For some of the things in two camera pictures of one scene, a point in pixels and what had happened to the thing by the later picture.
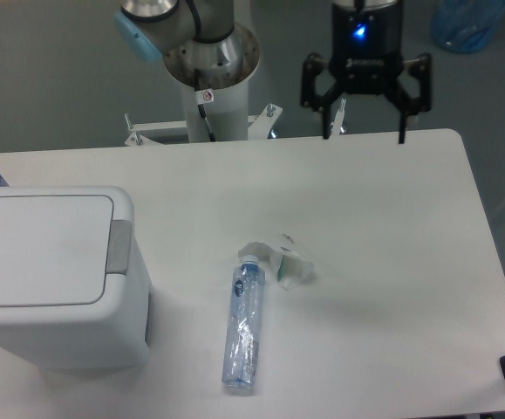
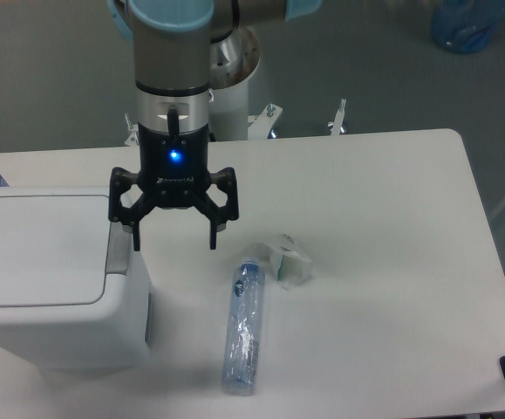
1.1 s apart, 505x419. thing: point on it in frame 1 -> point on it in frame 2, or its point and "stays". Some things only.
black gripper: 367,57 -> 175,168
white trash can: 58,278 stays
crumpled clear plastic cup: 291,268 stays
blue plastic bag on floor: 466,26 stays
